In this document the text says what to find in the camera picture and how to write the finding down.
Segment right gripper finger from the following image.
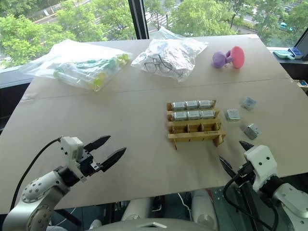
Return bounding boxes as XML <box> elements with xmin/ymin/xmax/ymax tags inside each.
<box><xmin>238</xmin><ymin>141</ymin><xmax>255</xmax><ymax>152</ymax></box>
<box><xmin>218</xmin><ymin>155</ymin><xmax>235</xmax><ymax>179</ymax></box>

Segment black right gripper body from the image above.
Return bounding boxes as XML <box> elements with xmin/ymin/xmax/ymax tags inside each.
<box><xmin>232</xmin><ymin>162</ymin><xmax>256</xmax><ymax>188</ymax></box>

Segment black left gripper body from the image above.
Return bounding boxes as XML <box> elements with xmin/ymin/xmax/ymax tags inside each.
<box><xmin>77</xmin><ymin>147</ymin><xmax>104</xmax><ymax>178</ymax></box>

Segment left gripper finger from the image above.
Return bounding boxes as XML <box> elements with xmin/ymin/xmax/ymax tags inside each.
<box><xmin>100</xmin><ymin>147</ymin><xmax>128</xmax><ymax>173</ymax></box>
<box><xmin>84</xmin><ymin>135</ymin><xmax>112</xmax><ymax>153</ymax></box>

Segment wooden compartment tray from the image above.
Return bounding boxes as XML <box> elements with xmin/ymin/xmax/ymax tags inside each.
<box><xmin>166</xmin><ymin>99</ymin><xmax>227</xmax><ymax>150</ymax></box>

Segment blue and white box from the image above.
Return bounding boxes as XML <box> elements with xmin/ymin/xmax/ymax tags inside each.
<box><xmin>287</xmin><ymin>47</ymin><xmax>303</xmax><ymax>59</ymax></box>

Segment brown paper table cover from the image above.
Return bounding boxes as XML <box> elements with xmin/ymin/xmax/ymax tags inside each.
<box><xmin>0</xmin><ymin>33</ymin><xmax>308</xmax><ymax>215</ymax></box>

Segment white rounded robot shell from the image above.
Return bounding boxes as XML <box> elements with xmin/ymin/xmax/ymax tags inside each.
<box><xmin>191</xmin><ymin>189</ymin><xmax>219</xmax><ymax>230</ymax></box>
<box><xmin>121</xmin><ymin>199</ymin><xmax>155</xmax><ymax>222</ymax></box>

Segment grey robot torso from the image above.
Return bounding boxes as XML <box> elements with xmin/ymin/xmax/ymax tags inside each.
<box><xmin>88</xmin><ymin>217</ymin><xmax>218</xmax><ymax>231</ymax></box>

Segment plastic bag with green items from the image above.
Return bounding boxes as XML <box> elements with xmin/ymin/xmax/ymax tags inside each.
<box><xmin>18</xmin><ymin>39</ymin><xmax>133</xmax><ymax>92</ymax></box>

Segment black eyeglasses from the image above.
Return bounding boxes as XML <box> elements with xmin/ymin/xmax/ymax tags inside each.
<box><xmin>143</xmin><ymin>54</ymin><xmax>173</xmax><ymax>74</ymax></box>

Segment purple and pink toy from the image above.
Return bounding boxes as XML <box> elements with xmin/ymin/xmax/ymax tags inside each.
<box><xmin>212</xmin><ymin>45</ymin><xmax>246</xmax><ymax>70</ymax></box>

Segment teal tray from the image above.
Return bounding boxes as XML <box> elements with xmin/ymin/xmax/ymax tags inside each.
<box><xmin>272</xmin><ymin>49</ymin><xmax>295</xmax><ymax>60</ymax></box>

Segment plastic bag with glasses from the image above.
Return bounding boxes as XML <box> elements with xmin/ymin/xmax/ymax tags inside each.
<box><xmin>130</xmin><ymin>26</ymin><xmax>209</xmax><ymax>83</ymax></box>

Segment black window pillar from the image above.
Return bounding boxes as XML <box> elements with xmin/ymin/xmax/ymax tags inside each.
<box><xmin>128</xmin><ymin>0</ymin><xmax>150</xmax><ymax>40</ymax></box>

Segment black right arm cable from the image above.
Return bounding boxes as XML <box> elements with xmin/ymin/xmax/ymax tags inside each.
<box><xmin>222</xmin><ymin>166</ymin><xmax>280</xmax><ymax>231</ymax></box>

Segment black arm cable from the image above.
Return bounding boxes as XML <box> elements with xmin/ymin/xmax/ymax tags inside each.
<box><xmin>9</xmin><ymin>137</ymin><xmax>64</xmax><ymax>214</ymax></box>
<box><xmin>222</xmin><ymin>166</ymin><xmax>280</xmax><ymax>231</ymax></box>

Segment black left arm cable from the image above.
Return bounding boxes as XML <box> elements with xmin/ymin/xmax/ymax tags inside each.
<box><xmin>9</xmin><ymin>137</ymin><xmax>64</xmax><ymax>214</ymax></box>

